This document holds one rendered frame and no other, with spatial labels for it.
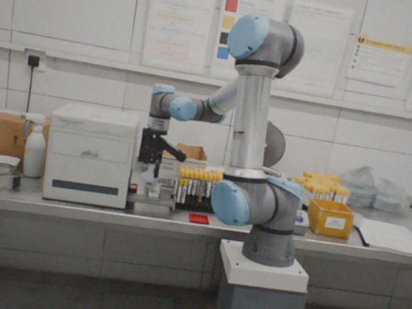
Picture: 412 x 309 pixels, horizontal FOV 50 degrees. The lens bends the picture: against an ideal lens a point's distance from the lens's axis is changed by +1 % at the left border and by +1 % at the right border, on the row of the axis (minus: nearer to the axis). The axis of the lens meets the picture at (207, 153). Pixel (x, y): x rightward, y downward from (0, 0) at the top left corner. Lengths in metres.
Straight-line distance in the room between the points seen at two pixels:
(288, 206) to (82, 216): 0.70
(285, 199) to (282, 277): 0.21
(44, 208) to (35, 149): 0.30
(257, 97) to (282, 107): 1.07
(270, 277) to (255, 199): 0.22
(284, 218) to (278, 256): 0.10
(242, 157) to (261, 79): 0.20
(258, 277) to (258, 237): 0.11
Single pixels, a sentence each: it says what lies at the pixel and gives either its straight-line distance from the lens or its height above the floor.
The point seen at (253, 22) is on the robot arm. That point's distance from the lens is 1.13.
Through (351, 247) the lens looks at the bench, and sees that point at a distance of 1.70.
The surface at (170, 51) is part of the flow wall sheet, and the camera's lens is 2.10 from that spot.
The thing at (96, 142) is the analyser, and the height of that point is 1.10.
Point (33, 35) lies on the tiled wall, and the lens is 2.19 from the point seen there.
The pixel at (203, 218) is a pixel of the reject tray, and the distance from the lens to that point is 1.60.
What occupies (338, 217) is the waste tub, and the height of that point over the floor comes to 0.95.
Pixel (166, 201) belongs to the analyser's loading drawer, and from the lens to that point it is 1.59.
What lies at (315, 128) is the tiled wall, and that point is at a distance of 2.25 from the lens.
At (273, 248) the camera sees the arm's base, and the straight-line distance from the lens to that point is 1.24.
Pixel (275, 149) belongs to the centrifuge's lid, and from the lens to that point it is 2.14.
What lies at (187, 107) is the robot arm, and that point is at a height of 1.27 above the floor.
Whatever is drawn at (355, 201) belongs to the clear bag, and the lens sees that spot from 2.23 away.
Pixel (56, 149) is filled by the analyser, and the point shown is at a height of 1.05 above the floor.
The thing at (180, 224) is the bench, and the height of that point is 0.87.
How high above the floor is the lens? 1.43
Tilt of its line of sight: 12 degrees down
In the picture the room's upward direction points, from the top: 10 degrees clockwise
